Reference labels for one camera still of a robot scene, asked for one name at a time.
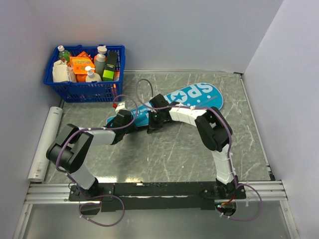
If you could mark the small white pump bottle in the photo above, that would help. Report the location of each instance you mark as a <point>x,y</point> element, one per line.
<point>92,76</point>

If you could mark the blue SPORT racket cover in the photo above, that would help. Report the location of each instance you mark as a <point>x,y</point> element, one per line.
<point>199,95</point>

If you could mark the green bottle white cap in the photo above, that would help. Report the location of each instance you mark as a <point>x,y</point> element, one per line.
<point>64,55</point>

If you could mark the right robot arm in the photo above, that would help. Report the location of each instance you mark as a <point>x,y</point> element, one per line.
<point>214,131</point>

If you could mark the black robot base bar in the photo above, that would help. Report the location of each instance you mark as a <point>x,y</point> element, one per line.
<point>155,195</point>

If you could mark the orange round item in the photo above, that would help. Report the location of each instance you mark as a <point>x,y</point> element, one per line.
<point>81,78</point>

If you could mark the blue plastic shopping basket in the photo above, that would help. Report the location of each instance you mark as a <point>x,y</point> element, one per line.
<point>104,91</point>

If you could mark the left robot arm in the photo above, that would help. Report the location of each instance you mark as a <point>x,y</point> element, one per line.
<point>69,149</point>

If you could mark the orange snack box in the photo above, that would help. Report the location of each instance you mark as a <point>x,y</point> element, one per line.
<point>79,64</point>

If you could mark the black and green box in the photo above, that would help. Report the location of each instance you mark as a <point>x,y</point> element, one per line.
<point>110,65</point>

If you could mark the grey bottle white pump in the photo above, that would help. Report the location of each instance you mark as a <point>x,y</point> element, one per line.
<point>100,60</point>

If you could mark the beige cloth bag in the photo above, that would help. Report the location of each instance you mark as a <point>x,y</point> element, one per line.
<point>62,73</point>

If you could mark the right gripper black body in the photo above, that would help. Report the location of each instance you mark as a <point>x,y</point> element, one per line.
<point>156,120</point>

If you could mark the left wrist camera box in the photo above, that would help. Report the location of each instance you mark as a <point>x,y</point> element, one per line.
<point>119,106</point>

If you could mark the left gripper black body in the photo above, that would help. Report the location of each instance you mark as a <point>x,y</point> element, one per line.
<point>130,129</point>

